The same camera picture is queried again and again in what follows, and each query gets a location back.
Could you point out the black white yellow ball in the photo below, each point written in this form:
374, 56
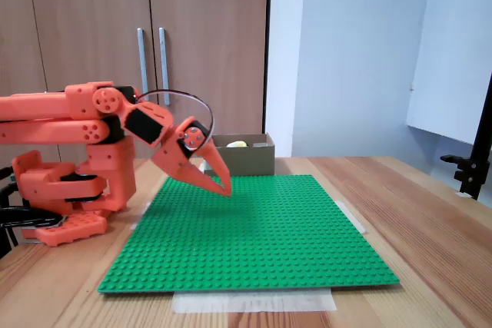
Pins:
236, 144

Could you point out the brown cardboard box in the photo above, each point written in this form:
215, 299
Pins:
250, 161

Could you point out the masking tape strip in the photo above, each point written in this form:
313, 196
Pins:
250, 303
140, 218
351, 216

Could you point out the green studded baseplate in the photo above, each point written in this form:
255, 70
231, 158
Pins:
250, 247

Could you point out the brown wooden cabinet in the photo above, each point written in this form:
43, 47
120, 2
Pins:
215, 36

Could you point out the black clamp stand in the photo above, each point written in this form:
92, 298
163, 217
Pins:
471, 174

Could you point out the white wall panel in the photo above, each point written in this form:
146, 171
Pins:
453, 55

